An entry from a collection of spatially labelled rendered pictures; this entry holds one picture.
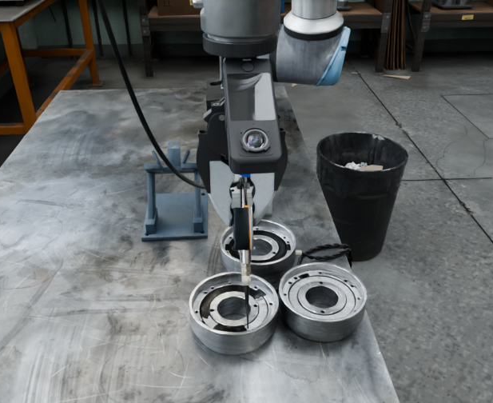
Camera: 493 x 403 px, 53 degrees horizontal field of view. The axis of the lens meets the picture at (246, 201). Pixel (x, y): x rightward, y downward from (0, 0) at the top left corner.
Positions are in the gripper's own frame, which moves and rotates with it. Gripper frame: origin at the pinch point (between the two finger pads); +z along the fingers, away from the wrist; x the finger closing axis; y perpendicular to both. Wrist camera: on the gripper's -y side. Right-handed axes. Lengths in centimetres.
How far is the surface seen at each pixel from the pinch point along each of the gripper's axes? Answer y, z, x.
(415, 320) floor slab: 72, 94, -64
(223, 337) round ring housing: -8.6, 9.6, 2.6
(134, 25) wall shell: 403, 68, 69
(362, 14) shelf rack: 344, 50, -112
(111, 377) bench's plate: -10.1, 13.1, 14.9
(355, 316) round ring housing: -6.6, 9.4, -12.5
